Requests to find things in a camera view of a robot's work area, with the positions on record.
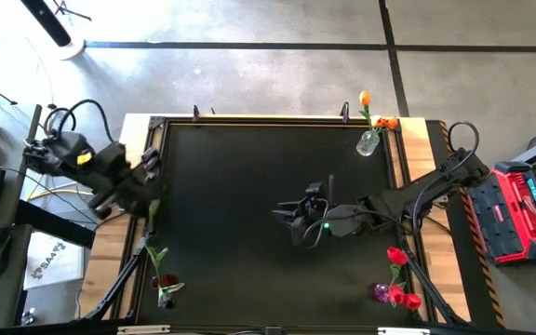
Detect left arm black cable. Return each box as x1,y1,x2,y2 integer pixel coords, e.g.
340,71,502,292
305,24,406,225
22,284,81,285
43,99,114,143

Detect slim stand pole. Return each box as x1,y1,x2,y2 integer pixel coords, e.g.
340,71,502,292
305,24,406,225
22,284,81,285
20,0,73,47

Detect black diagonal frame brace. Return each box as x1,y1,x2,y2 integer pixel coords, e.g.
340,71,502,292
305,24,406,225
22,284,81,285
84,234,151,322
397,222,467,326

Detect black table mat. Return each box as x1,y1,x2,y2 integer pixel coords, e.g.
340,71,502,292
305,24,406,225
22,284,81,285
137,121,411,325

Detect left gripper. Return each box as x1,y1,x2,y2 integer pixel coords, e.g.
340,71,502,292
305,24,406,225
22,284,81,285
23,131,98,178

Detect red glass vase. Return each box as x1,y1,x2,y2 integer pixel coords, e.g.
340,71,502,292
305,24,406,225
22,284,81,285
150,274,181,292

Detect white round stand base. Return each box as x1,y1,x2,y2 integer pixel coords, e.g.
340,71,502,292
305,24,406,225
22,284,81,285
58,36,87,61

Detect black desk support beam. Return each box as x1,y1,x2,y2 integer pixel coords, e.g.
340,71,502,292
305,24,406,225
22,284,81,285
15,199,96,250

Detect orange artificial tulip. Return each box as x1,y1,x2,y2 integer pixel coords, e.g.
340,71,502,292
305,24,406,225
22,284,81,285
372,115,399,132
357,89,375,136

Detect red artificial tulip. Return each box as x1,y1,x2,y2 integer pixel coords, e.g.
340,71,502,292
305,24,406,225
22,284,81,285
386,246,409,285
386,283,407,307
403,292,422,312

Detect grey side desk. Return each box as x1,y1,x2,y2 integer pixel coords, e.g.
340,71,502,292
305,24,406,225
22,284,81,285
0,104,42,329

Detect yellow floor cable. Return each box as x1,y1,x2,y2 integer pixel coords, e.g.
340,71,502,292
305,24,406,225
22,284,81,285
25,183,95,202

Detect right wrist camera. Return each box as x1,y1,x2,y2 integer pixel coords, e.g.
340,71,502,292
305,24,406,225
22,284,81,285
305,181,327,198

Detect long black floor tape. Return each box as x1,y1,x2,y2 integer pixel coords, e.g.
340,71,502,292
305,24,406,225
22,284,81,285
84,41,536,52

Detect silver metal bracket plate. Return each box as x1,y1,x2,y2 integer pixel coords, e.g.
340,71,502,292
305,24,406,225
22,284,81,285
117,325,171,335
377,327,431,335

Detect purple glass vase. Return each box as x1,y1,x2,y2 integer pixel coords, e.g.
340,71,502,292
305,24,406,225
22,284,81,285
372,282,391,303

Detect black board with hazard stripe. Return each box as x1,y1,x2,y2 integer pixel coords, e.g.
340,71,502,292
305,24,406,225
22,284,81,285
425,119,507,329

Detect crossing black floor tape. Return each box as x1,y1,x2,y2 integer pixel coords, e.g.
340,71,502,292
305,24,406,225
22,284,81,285
378,0,409,117

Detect black aluminium table frame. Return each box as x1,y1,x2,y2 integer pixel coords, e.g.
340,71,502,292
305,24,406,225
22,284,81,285
79,114,472,335

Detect black thin stand legs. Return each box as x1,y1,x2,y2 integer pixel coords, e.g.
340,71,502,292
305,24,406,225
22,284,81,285
52,0,92,22

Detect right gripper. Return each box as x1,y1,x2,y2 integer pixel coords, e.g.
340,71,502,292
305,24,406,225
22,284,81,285
271,194,332,247

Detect clear glass vase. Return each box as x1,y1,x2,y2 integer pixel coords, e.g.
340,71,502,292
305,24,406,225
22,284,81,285
355,129,381,157

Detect red black tool case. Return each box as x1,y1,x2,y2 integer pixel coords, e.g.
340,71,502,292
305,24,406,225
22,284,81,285
465,160,536,267

